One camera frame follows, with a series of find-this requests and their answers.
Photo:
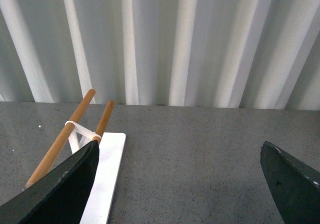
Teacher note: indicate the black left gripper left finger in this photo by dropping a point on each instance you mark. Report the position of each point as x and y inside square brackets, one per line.
[60, 197]

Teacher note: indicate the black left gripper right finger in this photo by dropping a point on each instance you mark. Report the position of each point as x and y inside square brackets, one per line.
[294, 185]

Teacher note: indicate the left wooden rack rod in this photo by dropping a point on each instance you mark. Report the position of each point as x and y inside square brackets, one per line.
[57, 146]

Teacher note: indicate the wooden rack rod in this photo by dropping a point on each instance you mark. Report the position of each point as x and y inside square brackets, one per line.
[103, 121]
[57, 146]

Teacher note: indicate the white towel rack stand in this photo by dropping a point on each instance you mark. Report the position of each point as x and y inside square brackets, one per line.
[99, 203]

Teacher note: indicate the right wooden rack rod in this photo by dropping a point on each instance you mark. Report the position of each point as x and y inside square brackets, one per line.
[103, 121]

